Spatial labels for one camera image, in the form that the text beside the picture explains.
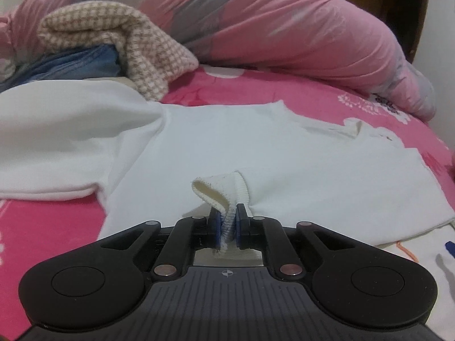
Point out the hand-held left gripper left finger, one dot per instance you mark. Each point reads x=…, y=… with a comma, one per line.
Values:
x=215, y=227

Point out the beige houndstooth cloth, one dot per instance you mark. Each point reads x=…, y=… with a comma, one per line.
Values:
x=149, y=57

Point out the white sweatshirt with orange print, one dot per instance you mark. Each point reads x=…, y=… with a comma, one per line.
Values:
x=213, y=138

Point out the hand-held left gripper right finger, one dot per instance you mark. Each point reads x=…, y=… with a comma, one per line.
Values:
x=242, y=227

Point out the pink floral blanket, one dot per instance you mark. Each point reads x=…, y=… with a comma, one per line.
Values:
x=53, y=227

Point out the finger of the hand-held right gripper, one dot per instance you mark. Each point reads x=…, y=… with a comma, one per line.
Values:
x=450, y=247

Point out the pink and grey duvet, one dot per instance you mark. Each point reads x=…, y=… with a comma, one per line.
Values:
x=284, y=25

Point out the blue jeans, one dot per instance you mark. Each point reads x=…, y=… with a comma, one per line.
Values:
x=71, y=65

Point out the brown wooden door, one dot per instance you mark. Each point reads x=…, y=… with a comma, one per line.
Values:
x=391, y=7

